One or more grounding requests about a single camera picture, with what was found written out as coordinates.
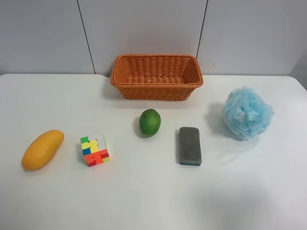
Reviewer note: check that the green lemon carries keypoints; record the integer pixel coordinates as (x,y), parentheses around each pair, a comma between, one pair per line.
(149,123)

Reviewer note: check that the orange woven basket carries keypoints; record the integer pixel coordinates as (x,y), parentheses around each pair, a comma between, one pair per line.
(156,77)

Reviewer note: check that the grey blue board eraser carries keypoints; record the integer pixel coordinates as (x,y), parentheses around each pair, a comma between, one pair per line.
(189,146)

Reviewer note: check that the multicolour puzzle cube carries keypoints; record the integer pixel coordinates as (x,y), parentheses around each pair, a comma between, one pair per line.
(94,150)

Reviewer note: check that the blue mesh bath sponge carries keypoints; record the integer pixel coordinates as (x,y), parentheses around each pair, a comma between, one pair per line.
(246,114)

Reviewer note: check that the yellow mango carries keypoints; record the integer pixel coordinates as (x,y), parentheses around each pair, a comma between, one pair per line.
(42,150)

